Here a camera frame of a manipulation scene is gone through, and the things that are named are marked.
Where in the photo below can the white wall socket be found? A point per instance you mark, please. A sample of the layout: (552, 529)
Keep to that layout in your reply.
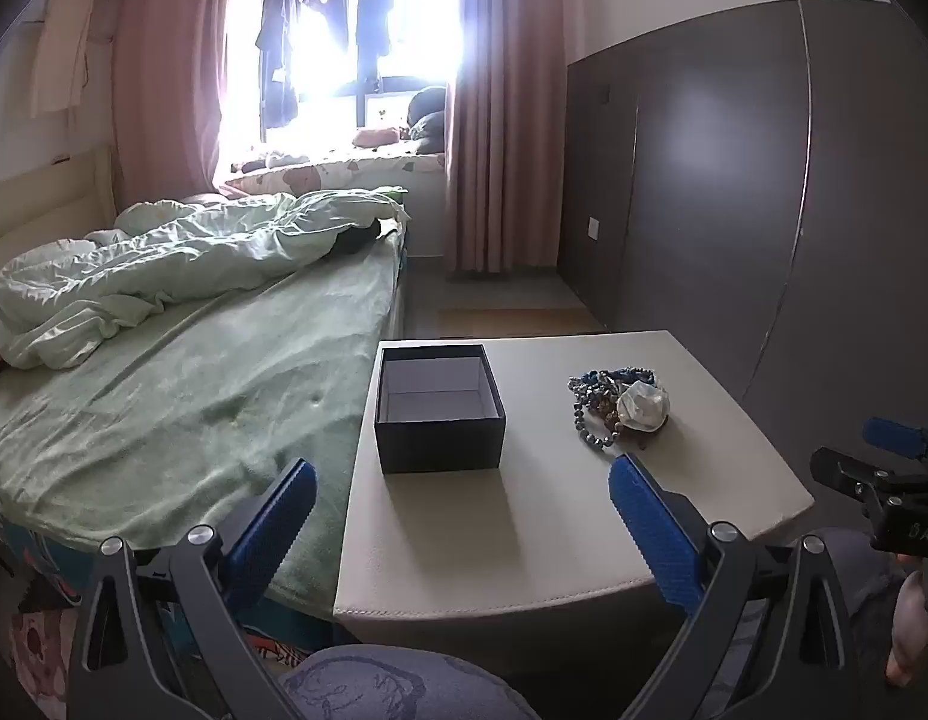
(595, 227)

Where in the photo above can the green duvet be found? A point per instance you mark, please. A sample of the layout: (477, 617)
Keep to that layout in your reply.
(171, 255)

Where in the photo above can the pink curtain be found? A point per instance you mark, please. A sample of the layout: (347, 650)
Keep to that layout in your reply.
(171, 90)
(501, 127)

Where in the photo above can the person's left leg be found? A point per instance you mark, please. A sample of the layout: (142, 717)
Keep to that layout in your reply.
(404, 682)

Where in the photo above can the cream bed headboard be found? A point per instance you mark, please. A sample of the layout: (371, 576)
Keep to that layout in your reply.
(44, 195)

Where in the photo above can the cartoon printed bed sheet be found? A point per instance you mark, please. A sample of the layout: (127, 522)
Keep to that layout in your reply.
(55, 577)

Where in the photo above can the black jewelry box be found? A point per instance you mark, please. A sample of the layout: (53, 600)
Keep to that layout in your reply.
(441, 446)

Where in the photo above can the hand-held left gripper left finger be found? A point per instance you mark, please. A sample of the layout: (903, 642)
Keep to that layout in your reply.
(284, 517)

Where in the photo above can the person's right leg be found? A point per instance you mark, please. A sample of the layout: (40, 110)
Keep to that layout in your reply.
(861, 577)

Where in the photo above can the patterned window seat cushion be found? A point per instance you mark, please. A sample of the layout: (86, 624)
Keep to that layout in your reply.
(321, 169)

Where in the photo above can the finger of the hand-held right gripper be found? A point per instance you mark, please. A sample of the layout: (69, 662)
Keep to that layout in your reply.
(891, 435)
(846, 472)

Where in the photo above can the white jewelry piece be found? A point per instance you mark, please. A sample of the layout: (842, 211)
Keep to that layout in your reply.
(644, 405)

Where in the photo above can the person's leg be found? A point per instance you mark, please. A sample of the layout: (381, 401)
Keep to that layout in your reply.
(861, 577)
(404, 682)

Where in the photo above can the dark pillow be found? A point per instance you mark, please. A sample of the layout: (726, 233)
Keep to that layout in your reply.
(426, 120)

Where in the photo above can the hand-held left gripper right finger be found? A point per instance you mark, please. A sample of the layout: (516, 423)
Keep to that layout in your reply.
(651, 532)

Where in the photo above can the white hanging cloth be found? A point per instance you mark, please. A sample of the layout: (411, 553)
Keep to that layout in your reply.
(55, 52)

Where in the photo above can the bed with green sheet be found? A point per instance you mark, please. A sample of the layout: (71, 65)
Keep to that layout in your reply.
(209, 405)

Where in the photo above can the orange cushion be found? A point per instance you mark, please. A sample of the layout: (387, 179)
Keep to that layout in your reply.
(377, 136)

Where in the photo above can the person's right hand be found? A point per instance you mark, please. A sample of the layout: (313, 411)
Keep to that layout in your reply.
(917, 630)

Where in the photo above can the dark hanging garment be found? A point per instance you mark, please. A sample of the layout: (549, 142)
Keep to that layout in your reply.
(276, 52)
(374, 22)

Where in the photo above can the dark grey wardrobe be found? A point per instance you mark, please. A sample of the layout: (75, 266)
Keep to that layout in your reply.
(719, 202)

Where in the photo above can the window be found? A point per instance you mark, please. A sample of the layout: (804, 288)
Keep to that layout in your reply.
(404, 86)

